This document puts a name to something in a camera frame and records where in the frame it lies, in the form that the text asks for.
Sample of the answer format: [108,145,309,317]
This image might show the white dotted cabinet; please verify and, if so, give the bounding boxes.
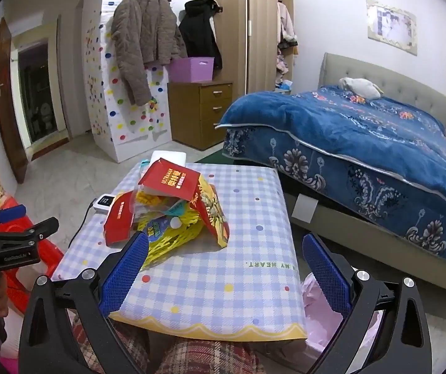
[83,2,173,164]

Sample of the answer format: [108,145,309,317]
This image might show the pink storage box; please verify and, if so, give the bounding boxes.
[168,57,215,83]

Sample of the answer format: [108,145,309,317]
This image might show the person's plaid pants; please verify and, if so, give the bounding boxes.
[71,312,270,374]

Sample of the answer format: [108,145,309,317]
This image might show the wall poster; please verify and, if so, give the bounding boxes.
[365,0,418,56]

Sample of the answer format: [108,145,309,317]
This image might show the blue floral blanket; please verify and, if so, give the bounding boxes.
[215,86,446,269]

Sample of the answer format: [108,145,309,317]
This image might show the white paper sheet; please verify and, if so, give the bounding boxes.
[291,195,319,224]

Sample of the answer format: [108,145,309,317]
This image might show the green floor mat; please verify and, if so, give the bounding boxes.
[194,146,243,164]

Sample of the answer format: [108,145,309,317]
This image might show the brown quilted jacket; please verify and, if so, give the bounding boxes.
[111,0,188,107]

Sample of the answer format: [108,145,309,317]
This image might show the yellow and orange plush toy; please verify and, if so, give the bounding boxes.
[130,191,208,269]

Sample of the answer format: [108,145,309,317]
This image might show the black jacket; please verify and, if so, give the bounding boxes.
[178,0,223,71]

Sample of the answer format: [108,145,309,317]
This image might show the wooden drawer cabinet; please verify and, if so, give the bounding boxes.
[167,81,235,151]

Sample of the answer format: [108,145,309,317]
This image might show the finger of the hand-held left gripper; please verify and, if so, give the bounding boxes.
[0,217,59,248]
[0,204,27,238]

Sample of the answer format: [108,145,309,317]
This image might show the brown wooden door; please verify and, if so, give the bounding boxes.
[0,16,29,185]

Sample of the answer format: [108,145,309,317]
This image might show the blue label bottle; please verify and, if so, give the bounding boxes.
[145,216,183,244]

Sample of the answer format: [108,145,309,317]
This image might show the bed with blue quilt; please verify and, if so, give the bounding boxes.
[223,52,446,308]

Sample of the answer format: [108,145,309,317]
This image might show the yellow red popcorn bag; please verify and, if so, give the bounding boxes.
[190,175,231,249]

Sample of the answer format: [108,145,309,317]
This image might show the white pillow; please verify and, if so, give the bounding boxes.
[339,77,384,99]

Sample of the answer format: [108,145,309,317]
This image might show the hanging clothes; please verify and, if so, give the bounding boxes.
[274,0,298,92]

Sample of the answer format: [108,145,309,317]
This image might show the white box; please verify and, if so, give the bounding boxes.
[149,150,187,172]

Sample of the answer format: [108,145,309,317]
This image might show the black cable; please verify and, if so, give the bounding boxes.
[67,199,96,250]

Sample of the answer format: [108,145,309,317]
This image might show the wooden wardrobe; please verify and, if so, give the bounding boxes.
[197,0,296,94]

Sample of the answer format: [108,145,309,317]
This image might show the small white device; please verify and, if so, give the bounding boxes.
[93,194,114,214]

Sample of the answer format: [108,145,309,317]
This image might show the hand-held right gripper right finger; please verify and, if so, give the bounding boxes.
[302,232,433,374]

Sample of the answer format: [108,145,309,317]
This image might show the checkered tablecloth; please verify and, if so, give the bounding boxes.
[51,161,308,340]

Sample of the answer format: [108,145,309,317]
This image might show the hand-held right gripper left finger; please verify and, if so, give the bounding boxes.
[18,232,149,374]

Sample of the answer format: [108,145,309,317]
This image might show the pink plastic bag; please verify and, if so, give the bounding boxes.
[301,273,387,355]

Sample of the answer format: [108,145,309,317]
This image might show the red plastic stool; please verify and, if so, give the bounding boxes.
[0,197,66,314]

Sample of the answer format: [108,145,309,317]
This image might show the red snack packet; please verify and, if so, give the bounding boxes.
[103,193,140,247]

